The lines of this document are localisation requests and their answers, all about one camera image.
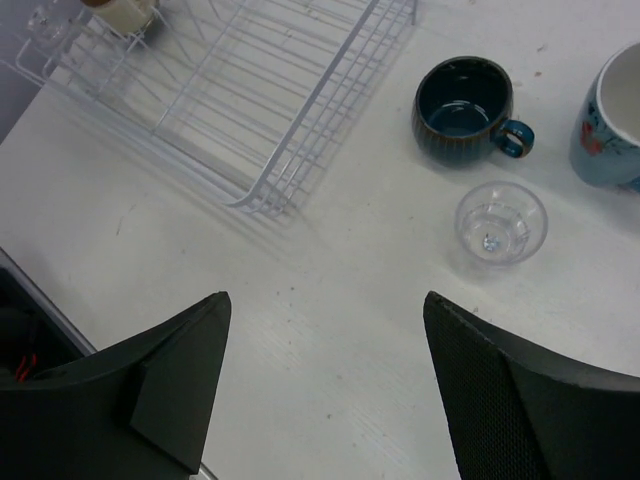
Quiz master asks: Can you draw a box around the aluminium mounting rail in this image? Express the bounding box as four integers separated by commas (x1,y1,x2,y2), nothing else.
1,249,97,356

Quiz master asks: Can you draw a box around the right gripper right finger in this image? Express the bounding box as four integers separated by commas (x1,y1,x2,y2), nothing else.
423,291,639,479

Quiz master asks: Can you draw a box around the dark blue squat mug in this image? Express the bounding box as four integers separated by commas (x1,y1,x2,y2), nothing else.
412,56,535,168

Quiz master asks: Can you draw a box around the white wire dish rack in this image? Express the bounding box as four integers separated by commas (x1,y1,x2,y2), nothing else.
1,1,419,216

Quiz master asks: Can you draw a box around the clear glass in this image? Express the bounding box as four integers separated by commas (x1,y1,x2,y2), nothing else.
454,180,549,268
27,1,72,49

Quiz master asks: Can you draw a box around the light blue floral mug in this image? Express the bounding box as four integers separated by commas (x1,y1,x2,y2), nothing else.
569,42,639,192

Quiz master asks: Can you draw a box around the beige bottomed cup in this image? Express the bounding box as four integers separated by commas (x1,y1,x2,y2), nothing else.
81,0,159,36

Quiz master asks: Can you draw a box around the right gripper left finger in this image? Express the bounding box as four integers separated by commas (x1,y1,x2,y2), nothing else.
1,292,232,479

